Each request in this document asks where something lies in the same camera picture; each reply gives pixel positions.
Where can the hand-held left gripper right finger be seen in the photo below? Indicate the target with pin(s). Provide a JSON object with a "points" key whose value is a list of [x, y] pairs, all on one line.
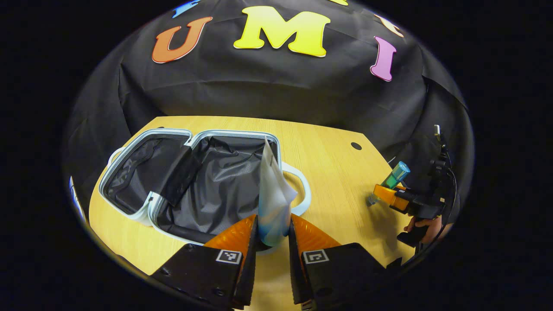
{"points": [[296, 276]]}

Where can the light blue suitcase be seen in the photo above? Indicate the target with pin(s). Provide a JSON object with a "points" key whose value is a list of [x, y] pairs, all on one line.
{"points": [[216, 185]]}

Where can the green bottle with blue cap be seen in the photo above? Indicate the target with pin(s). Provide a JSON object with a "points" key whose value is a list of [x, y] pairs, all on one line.
{"points": [[397, 172]]}

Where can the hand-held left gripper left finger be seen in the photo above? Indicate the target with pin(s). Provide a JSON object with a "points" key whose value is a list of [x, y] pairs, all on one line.
{"points": [[249, 276]]}

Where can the black backdrop cloth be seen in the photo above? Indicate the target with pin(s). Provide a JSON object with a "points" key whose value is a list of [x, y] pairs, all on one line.
{"points": [[259, 86]]}

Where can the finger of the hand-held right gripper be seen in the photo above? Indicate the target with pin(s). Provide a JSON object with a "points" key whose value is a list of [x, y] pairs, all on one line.
{"points": [[406, 199]]}

